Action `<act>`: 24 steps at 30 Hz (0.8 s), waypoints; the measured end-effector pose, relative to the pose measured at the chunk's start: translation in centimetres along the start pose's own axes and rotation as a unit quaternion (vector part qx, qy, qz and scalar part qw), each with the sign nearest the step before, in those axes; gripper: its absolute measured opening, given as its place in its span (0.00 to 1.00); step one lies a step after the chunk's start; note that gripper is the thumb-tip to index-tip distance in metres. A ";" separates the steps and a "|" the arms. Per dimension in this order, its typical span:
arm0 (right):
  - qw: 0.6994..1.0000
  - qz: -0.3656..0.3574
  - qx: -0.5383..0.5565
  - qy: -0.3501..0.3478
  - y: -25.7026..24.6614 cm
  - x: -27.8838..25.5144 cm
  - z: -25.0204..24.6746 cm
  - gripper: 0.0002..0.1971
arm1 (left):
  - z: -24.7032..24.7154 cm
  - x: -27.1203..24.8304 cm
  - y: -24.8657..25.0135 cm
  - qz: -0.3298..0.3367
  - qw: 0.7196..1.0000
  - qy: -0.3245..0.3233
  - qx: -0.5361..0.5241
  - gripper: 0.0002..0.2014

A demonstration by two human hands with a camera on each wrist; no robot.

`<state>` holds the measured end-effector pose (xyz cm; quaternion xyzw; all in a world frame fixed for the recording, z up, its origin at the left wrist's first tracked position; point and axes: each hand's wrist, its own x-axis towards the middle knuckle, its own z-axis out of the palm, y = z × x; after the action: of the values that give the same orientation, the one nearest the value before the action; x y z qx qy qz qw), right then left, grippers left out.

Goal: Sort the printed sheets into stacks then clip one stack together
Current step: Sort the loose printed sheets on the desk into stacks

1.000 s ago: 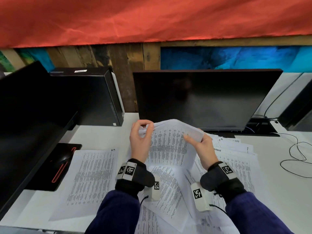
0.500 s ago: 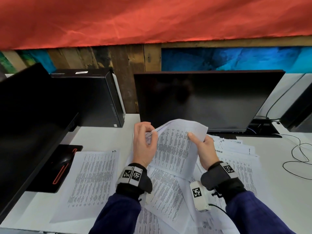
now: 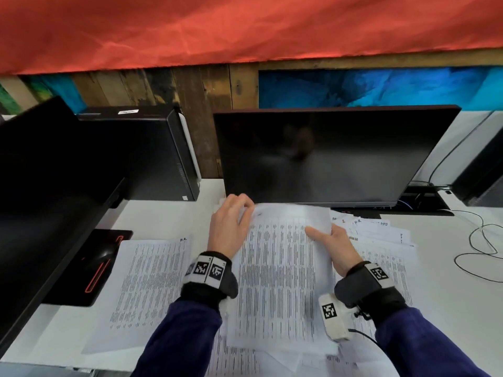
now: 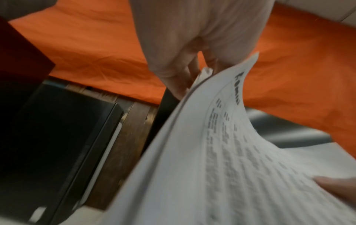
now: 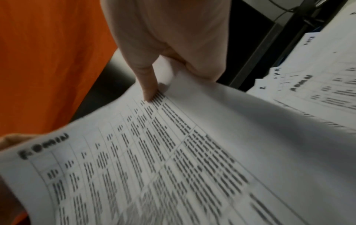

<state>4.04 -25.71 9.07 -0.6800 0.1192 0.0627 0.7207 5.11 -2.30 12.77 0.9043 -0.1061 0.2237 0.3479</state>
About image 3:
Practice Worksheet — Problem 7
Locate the person's left hand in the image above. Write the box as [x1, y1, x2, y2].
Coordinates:
[207, 193, 255, 260]

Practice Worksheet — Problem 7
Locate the person's right hand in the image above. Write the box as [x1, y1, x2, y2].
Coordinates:
[305, 223, 363, 278]

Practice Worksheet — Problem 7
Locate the pile of printed papers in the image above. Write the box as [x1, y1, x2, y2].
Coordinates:
[206, 207, 419, 377]

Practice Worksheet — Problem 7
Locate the printed paper bundle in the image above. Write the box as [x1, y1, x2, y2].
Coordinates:
[226, 203, 341, 356]

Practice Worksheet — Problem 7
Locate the sorted stack of printed sheets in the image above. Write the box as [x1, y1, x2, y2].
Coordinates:
[81, 237, 194, 354]

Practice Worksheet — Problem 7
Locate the person's left forearm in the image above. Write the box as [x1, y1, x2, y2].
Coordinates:
[142, 300, 223, 377]

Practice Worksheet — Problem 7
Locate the person's right forearm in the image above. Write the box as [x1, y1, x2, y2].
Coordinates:
[371, 306, 492, 377]

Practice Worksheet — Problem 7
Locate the white table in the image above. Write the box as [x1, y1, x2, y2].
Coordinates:
[0, 178, 503, 377]

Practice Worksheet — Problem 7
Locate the black computer monitor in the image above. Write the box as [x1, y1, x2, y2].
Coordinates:
[0, 96, 134, 356]
[213, 105, 462, 208]

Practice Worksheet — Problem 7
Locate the black desktop computer tower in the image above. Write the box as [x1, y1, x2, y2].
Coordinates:
[76, 105, 202, 203]
[451, 109, 503, 208]

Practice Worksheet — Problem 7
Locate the wooden plank partition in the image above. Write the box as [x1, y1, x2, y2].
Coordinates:
[0, 47, 503, 180]

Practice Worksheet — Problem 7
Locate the blue cloth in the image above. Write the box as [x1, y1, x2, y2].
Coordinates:
[258, 66, 503, 110]

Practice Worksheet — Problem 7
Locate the red-orange cloth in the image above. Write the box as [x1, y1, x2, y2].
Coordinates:
[0, 0, 503, 77]

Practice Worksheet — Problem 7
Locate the teal green cloth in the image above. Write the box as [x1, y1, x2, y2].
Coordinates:
[17, 72, 87, 114]

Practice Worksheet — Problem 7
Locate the black marker wrist strap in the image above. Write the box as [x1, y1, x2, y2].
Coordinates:
[181, 251, 239, 310]
[334, 261, 409, 320]

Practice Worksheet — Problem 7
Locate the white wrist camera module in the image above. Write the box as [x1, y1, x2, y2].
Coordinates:
[318, 293, 351, 342]

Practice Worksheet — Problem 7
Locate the black camera cable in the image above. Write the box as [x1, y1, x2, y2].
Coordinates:
[347, 328, 380, 344]

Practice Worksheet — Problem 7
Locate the thin black cable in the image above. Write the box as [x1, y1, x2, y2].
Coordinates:
[447, 209, 503, 283]

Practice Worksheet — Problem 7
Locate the thick black cable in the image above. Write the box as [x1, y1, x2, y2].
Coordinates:
[427, 120, 486, 185]

